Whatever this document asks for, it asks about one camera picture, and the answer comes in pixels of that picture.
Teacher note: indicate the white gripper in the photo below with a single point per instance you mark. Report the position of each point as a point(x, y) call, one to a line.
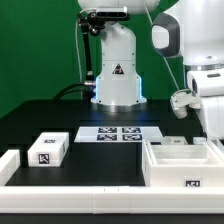
point(208, 87)

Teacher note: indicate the white cabinet body box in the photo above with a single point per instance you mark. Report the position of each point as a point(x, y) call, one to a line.
point(183, 165)

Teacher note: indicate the white cabinet door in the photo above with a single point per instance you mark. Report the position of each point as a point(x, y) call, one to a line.
point(174, 140)
point(199, 140)

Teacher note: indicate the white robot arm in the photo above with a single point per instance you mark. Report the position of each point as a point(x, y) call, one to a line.
point(192, 29)

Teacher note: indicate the white cabinet top block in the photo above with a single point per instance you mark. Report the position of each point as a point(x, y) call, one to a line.
point(48, 150)

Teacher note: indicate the grey depth camera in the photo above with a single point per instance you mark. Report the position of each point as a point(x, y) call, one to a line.
point(118, 13)

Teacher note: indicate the white marker base plate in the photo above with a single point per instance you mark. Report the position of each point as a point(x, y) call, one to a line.
point(118, 134)

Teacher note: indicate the white U-shaped fence frame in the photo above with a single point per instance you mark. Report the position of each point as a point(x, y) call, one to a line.
point(96, 178)

